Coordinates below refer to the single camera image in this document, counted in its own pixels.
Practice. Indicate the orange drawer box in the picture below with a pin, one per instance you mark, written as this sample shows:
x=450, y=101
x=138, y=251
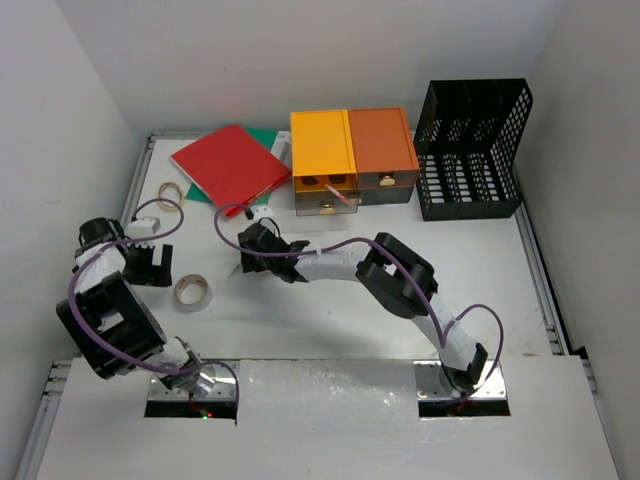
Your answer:
x=383, y=148

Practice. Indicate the yellow drawer box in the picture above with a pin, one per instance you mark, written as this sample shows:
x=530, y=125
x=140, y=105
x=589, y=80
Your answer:
x=322, y=151

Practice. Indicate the red folder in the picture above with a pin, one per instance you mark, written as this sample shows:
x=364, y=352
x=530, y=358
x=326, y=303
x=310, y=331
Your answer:
x=230, y=167

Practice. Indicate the green folder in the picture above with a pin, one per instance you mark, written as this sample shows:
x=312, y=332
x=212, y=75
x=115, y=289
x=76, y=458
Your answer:
x=255, y=160

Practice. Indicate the large clear tape roll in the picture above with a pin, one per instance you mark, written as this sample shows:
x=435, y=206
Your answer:
x=192, y=293

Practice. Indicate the green highlighter pen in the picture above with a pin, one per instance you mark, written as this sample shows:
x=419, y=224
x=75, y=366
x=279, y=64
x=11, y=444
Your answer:
x=236, y=270

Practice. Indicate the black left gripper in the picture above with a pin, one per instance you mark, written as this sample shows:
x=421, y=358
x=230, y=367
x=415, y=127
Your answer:
x=151, y=265

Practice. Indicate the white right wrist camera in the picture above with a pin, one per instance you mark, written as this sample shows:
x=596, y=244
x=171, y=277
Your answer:
x=261, y=211

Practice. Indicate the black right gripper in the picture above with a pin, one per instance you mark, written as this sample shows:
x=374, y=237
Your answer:
x=255, y=248

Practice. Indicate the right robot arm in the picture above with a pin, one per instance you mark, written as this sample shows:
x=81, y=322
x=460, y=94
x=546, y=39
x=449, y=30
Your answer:
x=397, y=277

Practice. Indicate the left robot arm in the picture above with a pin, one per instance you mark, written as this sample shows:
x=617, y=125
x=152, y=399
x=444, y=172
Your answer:
x=106, y=276

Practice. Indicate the black mesh file rack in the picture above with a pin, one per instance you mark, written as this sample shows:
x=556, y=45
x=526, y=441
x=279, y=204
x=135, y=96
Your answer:
x=466, y=142

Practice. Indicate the orange highlighter pen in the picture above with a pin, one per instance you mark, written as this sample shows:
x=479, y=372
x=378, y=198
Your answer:
x=340, y=195

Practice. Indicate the brown tape roll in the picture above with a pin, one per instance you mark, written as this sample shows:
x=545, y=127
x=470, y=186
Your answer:
x=171, y=197

